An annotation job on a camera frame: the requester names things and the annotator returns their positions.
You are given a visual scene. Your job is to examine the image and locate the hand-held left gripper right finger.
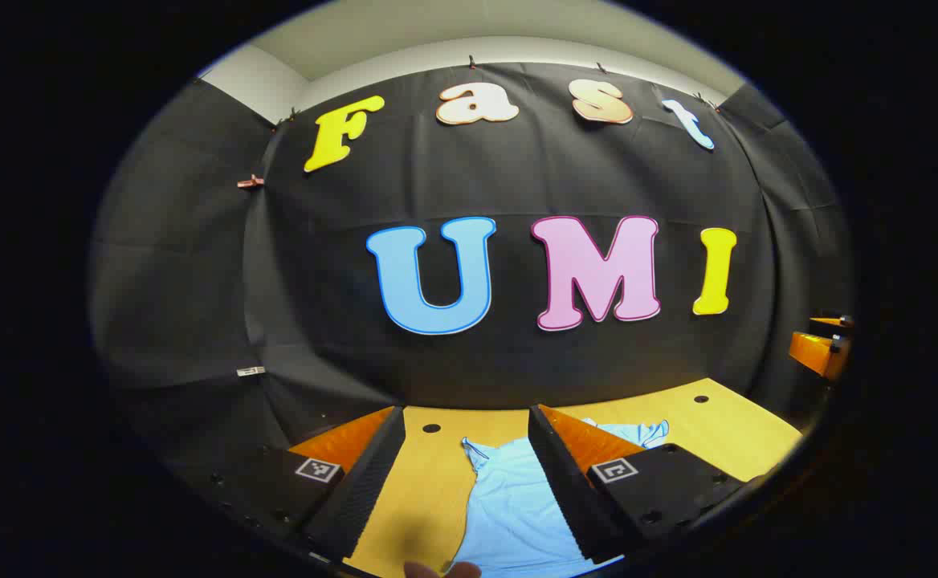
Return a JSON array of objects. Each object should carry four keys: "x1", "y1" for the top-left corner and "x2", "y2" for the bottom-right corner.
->
[{"x1": 527, "y1": 404, "x2": 755, "y2": 564}]

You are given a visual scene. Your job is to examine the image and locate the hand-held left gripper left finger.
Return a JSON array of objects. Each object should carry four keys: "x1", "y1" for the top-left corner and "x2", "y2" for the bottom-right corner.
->
[{"x1": 184, "y1": 405, "x2": 407, "y2": 563}]

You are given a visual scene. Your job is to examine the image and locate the light blue T-shirt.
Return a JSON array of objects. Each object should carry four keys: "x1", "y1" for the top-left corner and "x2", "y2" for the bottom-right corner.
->
[{"x1": 451, "y1": 417, "x2": 671, "y2": 578}]

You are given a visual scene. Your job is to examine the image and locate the black backdrop cloth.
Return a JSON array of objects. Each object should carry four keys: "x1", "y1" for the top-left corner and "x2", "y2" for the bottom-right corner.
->
[{"x1": 90, "y1": 63, "x2": 854, "y2": 474}]

